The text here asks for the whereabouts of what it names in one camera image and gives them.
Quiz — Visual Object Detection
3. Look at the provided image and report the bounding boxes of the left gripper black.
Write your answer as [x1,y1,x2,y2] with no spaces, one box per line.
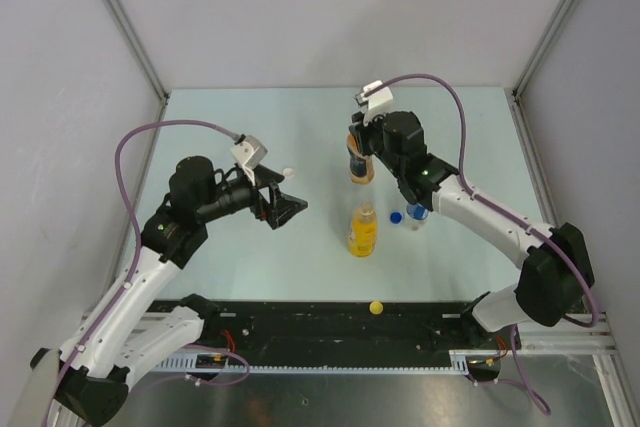
[197,164,306,228]

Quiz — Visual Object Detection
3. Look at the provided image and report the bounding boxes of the orange juice bottle white cap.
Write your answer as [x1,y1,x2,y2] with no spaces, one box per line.
[346,134,375,185]

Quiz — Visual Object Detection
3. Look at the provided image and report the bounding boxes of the clear water bottle blue label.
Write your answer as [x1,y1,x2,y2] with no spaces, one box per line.
[405,203,429,231]

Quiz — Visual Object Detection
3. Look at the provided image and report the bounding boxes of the yellow juice bottle yellow cap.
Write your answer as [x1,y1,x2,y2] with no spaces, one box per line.
[348,201,378,257]

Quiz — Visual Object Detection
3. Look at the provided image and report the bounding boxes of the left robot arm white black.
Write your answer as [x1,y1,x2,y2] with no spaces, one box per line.
[52,156,308,426]

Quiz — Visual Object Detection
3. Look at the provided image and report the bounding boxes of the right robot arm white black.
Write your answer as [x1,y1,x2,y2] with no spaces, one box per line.
[349,112,599,348]

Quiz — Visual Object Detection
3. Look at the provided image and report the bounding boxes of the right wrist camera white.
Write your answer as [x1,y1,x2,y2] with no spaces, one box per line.
[354,80,394,126]

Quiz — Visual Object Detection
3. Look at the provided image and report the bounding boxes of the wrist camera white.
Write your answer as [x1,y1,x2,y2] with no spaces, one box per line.
[354,80,394,126]
[230,135,268,186]

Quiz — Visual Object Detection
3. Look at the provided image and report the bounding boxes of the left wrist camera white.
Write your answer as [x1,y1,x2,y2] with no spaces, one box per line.
[230,135,268,186]

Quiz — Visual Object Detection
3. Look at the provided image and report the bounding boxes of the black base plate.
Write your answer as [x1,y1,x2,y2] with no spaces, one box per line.
[149,298,524,368]

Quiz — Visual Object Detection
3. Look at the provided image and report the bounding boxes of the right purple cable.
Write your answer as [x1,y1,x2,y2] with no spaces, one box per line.
[382,72,604,414]

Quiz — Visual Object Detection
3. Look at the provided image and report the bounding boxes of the grey slotted cable duct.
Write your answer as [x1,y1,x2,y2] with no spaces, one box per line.
[151,350,469,376]

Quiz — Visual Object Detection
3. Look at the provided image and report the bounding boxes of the left aluminium corner post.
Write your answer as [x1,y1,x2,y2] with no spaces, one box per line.
[102,0,169,104]

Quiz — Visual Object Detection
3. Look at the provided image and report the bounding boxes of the aluminium corner post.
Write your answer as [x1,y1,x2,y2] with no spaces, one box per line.
[512,0,580,100]
[102,0,169,104]

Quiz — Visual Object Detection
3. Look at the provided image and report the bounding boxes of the right aluminium corner post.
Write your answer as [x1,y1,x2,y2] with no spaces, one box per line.
[512,0,580,100]

